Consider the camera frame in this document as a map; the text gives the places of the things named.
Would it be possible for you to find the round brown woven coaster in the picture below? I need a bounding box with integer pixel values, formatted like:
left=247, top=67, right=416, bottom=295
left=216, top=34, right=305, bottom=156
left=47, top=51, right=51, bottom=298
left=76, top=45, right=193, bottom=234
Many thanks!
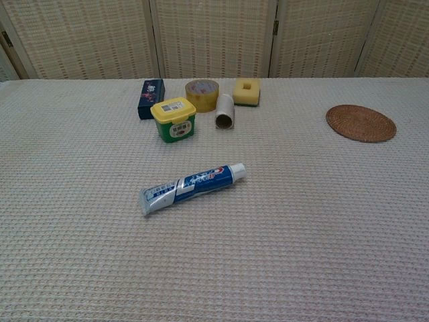
left=325, top=104, right=397, bottom=144

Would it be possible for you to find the beige waffle-weave tablecloth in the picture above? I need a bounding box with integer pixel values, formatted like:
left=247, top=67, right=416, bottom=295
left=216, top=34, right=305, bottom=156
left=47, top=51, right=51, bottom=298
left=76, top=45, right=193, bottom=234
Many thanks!
left=0, top=77, right=429, bottom=322

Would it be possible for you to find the white cylinder tube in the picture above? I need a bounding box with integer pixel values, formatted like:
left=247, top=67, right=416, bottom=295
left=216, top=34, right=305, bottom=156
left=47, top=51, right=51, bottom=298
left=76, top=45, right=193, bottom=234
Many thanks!
left=214, top=93, right=237, bottom=130

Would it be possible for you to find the blue and white toothpaste tube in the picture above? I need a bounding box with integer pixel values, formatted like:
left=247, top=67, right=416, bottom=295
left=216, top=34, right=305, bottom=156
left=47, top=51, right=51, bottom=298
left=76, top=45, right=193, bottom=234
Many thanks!
left=139, top=162, right=247, bottom=217

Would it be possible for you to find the yellow sponge with green base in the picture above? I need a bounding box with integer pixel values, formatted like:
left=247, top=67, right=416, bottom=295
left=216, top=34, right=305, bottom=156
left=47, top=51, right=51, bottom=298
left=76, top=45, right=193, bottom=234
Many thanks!
left=232, top=78, right=261, bottom=107

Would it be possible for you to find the green tub with yellow lid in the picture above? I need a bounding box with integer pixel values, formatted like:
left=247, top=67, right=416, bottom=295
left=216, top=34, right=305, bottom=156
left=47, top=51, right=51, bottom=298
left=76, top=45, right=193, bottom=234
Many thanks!
left=149, top=97, right=197, bottom=144

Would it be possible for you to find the dark blue rectangular box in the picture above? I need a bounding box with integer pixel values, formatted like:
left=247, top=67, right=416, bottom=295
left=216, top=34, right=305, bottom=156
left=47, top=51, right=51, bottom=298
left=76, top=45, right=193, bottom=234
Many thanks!
left=137, top=79, right=166, bottom=121

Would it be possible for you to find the yellow packing tape roll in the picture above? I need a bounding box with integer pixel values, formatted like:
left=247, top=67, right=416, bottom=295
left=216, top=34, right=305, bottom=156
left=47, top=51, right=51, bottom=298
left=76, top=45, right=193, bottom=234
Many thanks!
left=184, top=79, right=221, bottom=113

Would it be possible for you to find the woven folding screen panel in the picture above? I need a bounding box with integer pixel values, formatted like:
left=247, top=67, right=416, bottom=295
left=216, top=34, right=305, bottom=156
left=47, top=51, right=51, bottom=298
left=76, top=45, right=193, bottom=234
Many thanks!
left=149, top=0, right=280, bottom=80
left=354, top=0, right=429, bottom=78
left=269, top=0, right=385, bottom=79
left=0, top=0, right=161, bottom=81

